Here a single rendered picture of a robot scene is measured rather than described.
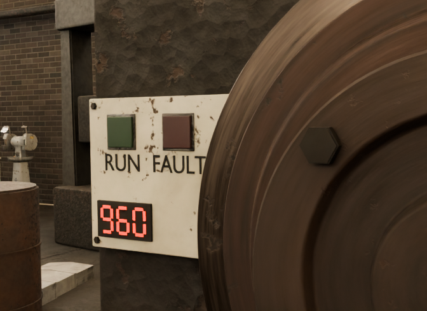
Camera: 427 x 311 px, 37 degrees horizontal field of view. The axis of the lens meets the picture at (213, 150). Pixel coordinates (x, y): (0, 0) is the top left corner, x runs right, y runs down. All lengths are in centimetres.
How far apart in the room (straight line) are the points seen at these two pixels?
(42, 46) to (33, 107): 88
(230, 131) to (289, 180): 13
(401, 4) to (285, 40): 10
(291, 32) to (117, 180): 34
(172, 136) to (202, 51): 10
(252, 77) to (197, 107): 19
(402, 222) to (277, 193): 8
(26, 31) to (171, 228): 898
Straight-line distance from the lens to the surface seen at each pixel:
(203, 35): 71
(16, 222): 322
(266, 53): 50
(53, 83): 922
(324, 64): 47
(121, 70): 78
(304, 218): 40
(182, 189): 70
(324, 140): 38
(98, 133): 77
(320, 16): 49
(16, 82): 974
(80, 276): 487
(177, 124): 70
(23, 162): 917
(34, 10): 911
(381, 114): 38
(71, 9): 636
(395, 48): 43
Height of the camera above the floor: 122
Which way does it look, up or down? 3 degrees down
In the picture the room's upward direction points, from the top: 1 degrees counter-clockwise
